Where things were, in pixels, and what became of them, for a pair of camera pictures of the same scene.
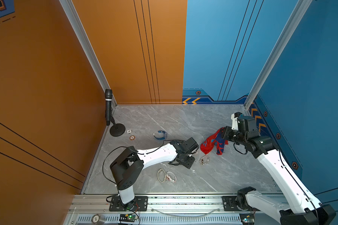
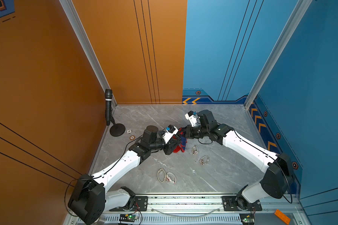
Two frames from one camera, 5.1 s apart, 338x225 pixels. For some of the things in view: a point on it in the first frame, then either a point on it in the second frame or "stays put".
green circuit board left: x=128 y=217 stays put
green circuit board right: x=247 y=218 stays put
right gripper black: x=226 y=136 to x=188 y=131
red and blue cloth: x=217 y=138 to x=182 y=134
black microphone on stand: x=117 y=130 stays put
